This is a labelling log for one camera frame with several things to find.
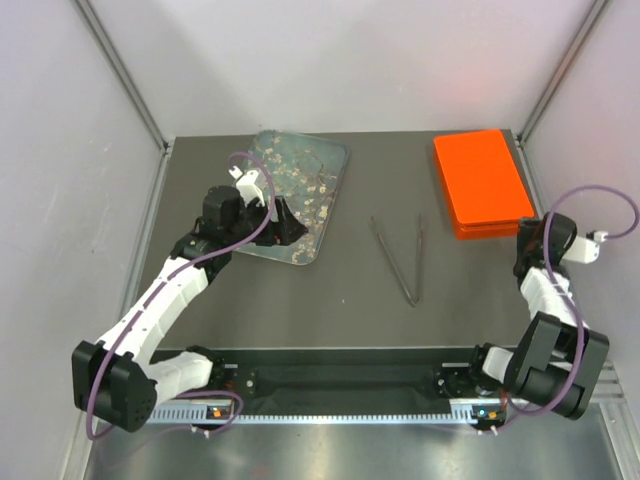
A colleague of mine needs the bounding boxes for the aluminium slotted rail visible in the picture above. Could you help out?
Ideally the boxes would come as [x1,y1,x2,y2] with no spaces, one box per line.
[147,382,512,430]

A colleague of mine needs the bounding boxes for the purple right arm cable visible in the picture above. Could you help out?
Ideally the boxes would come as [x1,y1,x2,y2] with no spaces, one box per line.
[479,184,640,436]

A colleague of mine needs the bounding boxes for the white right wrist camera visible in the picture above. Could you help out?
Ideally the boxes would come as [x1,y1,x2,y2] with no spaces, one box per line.
[562,230,609,264]

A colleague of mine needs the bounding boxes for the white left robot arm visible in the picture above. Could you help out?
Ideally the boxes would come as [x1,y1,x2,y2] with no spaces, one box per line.
[71,186,308,432]

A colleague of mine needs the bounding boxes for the metal serving tongs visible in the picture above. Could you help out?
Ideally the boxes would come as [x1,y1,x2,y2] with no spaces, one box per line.
[369,213,426,309]

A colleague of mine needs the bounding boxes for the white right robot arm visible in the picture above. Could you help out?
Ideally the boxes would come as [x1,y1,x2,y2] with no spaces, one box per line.
[466,214,609,420]

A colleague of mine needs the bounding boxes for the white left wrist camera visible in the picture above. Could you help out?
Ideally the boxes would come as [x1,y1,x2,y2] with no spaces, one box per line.
[229,166,267,207]

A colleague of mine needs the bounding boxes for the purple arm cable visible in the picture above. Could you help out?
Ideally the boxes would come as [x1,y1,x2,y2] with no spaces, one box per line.
[85,152,275,441]
[479,184,640,436]

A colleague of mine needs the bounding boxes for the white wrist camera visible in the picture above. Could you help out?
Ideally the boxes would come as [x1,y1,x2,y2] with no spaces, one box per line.
[229,166,267,207]
[562,230,609,264]

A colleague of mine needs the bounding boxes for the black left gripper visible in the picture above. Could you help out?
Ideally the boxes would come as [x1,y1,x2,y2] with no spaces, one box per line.
[226,196,308,248]

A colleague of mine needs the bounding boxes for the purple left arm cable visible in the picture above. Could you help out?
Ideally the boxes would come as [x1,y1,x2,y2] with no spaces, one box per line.
[85,152,275,441]

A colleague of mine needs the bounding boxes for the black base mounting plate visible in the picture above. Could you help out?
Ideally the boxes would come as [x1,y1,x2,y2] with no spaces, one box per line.
[149,348,531,416]

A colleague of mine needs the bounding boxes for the orange chocolate box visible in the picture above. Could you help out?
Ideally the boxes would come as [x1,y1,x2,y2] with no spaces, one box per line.
[435,150,535,240]

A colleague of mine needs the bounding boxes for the orange box lid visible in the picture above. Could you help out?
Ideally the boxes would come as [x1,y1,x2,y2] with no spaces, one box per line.
[433,130,535,239]

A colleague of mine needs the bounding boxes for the blue floral serving tray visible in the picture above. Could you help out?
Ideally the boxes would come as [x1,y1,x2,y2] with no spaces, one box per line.
[238,130,349,266]

